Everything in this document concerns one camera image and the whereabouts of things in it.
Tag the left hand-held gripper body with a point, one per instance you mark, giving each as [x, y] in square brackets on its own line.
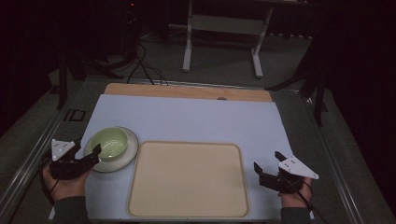
[67, 168]

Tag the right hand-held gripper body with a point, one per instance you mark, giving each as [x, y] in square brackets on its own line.
[289, 177]

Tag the green bowl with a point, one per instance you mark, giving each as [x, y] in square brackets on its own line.
[110, 144]

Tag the person's left hand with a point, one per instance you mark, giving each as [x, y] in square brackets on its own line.
[67, 188]

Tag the person's right hand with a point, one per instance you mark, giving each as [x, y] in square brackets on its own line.
[295, 199]

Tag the white plate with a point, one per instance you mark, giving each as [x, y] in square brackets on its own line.
[129, 155]

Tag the black stand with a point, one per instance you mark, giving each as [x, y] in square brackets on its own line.
[63, 81]
[317, 87]

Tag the beige tray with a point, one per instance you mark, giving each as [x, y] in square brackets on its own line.
[188, 180]

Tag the white table mat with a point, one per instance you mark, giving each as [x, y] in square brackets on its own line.
[193, 119]

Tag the dark equipment rack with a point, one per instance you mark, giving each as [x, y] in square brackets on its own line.
[130, 28]

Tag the metal floor rail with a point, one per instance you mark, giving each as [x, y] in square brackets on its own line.
[28, 168]
[337, 168]

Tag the white metal table frame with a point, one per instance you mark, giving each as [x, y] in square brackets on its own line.
[224, 25]

